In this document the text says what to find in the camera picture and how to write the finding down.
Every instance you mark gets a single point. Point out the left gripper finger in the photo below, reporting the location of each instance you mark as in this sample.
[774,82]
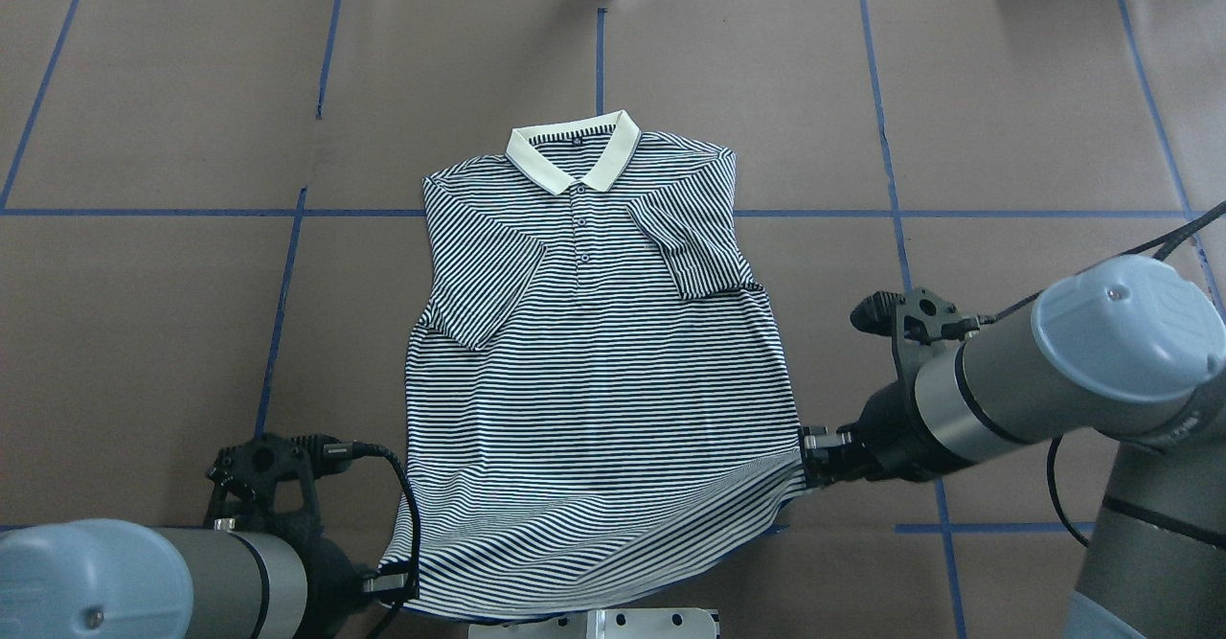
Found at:
[385,585]

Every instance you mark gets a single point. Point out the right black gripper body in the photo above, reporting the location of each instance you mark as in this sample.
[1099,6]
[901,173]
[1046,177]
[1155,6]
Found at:
[886,435]

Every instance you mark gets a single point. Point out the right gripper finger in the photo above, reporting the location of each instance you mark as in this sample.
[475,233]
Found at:
[821,473]
[818,440]

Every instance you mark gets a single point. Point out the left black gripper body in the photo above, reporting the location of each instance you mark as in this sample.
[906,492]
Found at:
[330,570]

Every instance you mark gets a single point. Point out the navy white striped polo shirt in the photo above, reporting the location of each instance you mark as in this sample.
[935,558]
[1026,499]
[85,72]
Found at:
[596,396]

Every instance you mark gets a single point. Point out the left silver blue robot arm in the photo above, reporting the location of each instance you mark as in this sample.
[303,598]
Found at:
[108,578]

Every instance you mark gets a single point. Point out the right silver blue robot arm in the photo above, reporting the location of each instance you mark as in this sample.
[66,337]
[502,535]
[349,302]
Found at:
[1127,348]

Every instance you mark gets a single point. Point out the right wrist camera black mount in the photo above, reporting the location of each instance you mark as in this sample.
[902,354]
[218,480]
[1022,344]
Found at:
[919,324]

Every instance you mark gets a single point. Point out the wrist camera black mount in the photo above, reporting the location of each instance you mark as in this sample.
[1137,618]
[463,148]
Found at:
[270,484]
[919,324]

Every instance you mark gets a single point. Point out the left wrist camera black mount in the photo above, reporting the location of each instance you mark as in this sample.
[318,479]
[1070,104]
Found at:
[270,484]

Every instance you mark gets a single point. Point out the white camera mast base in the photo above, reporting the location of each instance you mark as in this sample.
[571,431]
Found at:
[624,622]

